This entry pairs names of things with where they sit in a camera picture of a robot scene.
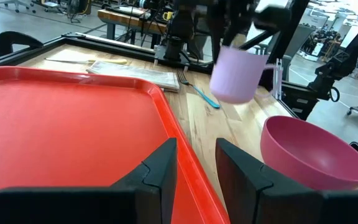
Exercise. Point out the pink plastic bowl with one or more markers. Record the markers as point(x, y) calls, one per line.
point(306, 155)

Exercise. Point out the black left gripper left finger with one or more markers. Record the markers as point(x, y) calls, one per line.
point(141, 199)

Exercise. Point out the yellow mug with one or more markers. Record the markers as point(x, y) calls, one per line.
point(167, 16)

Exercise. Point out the red plastic tray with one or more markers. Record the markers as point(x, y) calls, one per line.
point(57, 124)

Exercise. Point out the black frame hook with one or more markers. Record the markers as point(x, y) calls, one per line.
point(11, 39)

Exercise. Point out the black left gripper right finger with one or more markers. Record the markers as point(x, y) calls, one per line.
point(259, 199)

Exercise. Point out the silver edge bracket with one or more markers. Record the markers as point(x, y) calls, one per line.
point(278, 77)

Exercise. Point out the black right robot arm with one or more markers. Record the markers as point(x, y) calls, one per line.
point(180, 28)

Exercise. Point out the pale napkin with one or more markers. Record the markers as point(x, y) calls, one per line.
point(135, 74)

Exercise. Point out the lilac plastic cup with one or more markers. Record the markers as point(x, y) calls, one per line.
point(235, 74)

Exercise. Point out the wooden workbench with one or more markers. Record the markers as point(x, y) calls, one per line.
point(120, 18)

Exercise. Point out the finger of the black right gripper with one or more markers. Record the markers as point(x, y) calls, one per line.
point(239, 18)
point(218, 28)

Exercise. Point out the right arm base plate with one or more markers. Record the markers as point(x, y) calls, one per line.
point(172, 59)

